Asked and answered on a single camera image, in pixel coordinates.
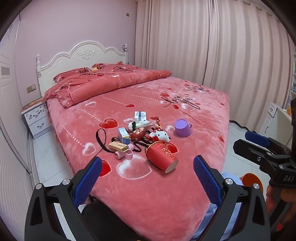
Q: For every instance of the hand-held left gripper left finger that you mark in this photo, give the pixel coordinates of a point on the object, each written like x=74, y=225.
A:
x=89, y=180

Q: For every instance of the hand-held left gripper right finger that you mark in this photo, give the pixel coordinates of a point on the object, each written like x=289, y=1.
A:
x=207, y=178

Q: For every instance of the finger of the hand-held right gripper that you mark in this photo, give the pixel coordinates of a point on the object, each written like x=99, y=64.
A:
x=256, y=137
x=249, y=149

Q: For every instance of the gold rectangular box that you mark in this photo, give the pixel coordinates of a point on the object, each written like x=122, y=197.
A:
x=118, y=146

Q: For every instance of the red paper cup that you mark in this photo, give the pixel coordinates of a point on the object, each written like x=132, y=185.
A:
x=159, y=154

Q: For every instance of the white tissue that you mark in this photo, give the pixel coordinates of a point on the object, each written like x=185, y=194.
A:
x=138, y=124

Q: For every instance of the white box with blue print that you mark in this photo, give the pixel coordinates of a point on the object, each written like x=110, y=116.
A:
x=141, y=115

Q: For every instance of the person's right hand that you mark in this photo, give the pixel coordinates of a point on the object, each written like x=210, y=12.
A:
x=272, y=199

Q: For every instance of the white desk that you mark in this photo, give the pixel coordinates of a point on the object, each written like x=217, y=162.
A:
x=279, y=120

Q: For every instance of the dark cloth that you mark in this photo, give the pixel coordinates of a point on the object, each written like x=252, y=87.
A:
x=101, y=217

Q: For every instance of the purple ribbed cup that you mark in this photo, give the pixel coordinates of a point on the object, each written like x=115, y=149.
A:
x=182, y=128

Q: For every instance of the small blue yellow box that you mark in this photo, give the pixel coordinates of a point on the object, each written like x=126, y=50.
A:
x=123, y=135

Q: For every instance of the white cat plush toy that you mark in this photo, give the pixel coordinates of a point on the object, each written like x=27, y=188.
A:
x=160, y=136

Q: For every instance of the red bear toy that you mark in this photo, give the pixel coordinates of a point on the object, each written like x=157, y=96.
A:
x=138, y=134

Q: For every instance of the white nightstand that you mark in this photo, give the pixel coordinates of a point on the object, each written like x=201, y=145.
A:
x=37, y=118

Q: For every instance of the folded red quilt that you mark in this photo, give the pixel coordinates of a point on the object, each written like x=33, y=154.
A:
x=99, y=88

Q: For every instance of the bed with pink heart blanket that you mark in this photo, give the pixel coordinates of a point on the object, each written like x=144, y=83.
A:
x=148, y=97

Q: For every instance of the pink pleated curtains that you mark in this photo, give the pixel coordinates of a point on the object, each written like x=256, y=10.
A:
x=208, y=41

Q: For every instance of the red printed pillow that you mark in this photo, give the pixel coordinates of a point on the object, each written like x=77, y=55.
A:
x=71, y=74
x=108, y=66

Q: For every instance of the white wardrobe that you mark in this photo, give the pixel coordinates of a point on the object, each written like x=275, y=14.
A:
x=11, y=104

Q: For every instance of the white carved headboard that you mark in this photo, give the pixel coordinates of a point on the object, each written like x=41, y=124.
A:
x=83, y=54

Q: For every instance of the wall socket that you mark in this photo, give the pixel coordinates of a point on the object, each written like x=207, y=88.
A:
x=31, y=88

